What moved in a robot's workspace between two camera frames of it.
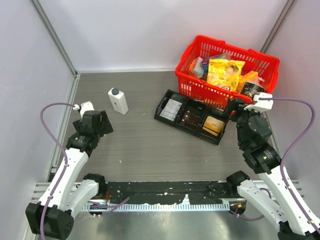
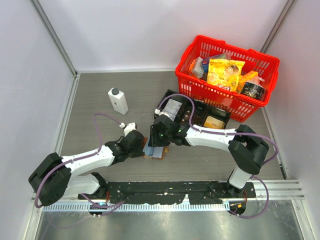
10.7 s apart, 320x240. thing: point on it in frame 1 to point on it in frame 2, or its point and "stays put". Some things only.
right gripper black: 235,104 to 154,141
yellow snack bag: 225,73 stays put
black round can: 250,89 stays put
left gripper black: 105,127 to 139,153
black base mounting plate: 169,192 stays put
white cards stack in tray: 170,110 stays put
